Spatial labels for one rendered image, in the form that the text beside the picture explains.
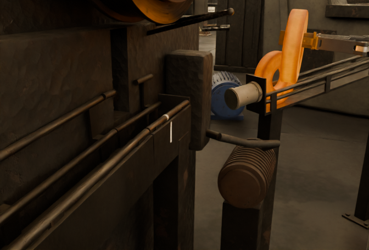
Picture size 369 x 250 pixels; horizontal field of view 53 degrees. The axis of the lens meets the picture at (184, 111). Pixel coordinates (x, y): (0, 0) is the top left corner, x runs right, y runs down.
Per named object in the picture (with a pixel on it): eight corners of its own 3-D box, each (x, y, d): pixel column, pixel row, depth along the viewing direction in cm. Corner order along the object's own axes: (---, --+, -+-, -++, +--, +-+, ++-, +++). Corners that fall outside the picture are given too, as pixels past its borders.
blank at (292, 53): (286, 13, 70) (305, 14, 69) (295, 4, 83) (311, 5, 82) (276, 90, 76) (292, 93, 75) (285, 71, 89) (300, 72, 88)
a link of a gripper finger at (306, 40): (320, 45, 76) (320, 47, 74) (296, 43, 78) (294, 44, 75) (322, 38, 76) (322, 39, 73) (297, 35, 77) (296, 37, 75)
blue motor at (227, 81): (206, 125, 279) (207, 81, 268) (202, 104, 333) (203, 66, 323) (246, 126, 279) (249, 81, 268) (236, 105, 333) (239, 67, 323)
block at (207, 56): (161, 146, 93) (161, 52, 86) (173, 136, 101) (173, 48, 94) (201, 153, 90) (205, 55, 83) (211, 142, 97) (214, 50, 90)
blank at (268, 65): (264, 112, 110) (273, 116, 108) (245, 75, 101) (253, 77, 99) (294, 78, 115) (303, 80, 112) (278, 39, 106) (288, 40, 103)
